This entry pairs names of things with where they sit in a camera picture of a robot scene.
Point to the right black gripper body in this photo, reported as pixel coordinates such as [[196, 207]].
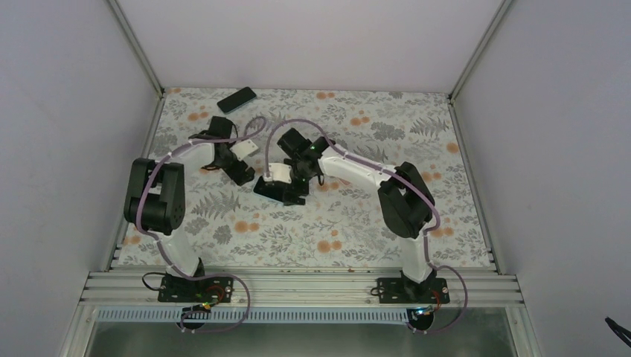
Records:
[[302, 172]]

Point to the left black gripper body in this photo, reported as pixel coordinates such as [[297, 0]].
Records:
[[233, 172]]

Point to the phone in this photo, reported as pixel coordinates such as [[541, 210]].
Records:
[[236, 100], [268, 189]]

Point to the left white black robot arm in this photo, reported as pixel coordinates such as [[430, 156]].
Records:
[[155, 200]]

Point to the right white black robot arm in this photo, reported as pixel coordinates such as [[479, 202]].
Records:
[[405, 201]]

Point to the phone in blue case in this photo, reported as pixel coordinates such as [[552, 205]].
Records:
[[268, 189]]

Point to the black object at edge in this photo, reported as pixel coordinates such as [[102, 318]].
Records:
[[621, 332]]

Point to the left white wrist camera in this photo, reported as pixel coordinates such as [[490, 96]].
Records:
[[243, 149]]

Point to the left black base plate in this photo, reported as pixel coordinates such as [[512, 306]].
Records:
[[211, 290]]

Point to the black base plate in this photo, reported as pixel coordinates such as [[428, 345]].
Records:
[[400, 290], [211, 290]]

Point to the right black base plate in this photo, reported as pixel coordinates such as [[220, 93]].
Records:
[[400, 290]]

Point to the aluminium rail frame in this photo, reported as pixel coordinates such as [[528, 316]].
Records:
[[270, 287]]

